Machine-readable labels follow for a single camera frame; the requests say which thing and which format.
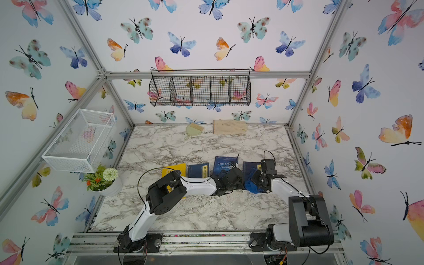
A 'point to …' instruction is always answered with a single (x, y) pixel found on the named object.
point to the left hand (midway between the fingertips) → (248, 182)
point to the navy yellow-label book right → (247, 165)
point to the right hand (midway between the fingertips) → (255, 177)
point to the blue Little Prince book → (222, 163)
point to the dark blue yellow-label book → (199, 171)
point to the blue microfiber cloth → (249, 185)
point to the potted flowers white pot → (105, 181)
